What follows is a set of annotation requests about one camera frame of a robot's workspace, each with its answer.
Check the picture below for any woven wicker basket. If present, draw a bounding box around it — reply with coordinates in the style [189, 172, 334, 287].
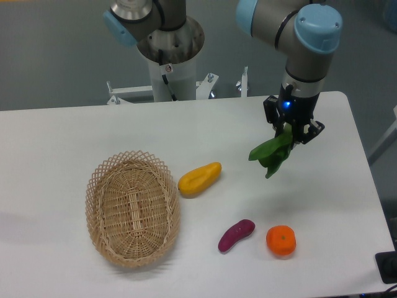
[86, 151, 181, 268]

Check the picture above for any yellow papaya half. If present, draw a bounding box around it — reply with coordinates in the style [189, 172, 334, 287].
[178, 162, 222, 197]

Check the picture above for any purple sweet potato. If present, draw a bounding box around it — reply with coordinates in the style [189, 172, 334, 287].
[218, 219, 256, 253]

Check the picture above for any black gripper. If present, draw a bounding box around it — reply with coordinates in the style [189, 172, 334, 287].
[263, 84, 325, 144]

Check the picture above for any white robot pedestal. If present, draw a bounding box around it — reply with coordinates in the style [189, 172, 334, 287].
[136, 17, 205, 102]

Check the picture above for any white table leg right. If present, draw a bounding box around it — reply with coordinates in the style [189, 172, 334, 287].
[367, 106, 397, 166]

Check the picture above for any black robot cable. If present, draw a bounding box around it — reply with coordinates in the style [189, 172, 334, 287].
[158, 49, 178, 102]

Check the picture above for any black device at edge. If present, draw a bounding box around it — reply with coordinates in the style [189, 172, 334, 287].
[375, 251, 396, 284]

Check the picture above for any orange tangerine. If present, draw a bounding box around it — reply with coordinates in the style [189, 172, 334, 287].
[266, 225, 297, 256]

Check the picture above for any white metal base frame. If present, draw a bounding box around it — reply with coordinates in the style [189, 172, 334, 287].
[106, 66, 250, 105]

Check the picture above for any green leafy vegetable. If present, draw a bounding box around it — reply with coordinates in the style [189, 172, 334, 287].
[248, 124, 293, 179]

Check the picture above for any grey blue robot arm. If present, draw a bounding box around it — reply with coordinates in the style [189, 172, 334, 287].
[103, 1, 342, 144]

